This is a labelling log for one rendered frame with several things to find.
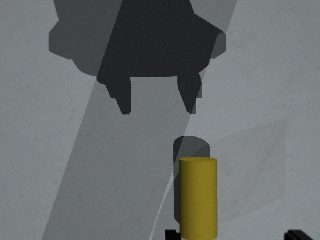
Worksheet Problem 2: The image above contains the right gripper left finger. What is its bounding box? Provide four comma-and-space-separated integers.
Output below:
165, 230, 181, 240

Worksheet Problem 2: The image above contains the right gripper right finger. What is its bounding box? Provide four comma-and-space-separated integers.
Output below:
284, 230, 313, 240

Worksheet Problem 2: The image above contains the yellow cylinder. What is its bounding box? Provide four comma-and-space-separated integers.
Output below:
179, 157, 218, 240

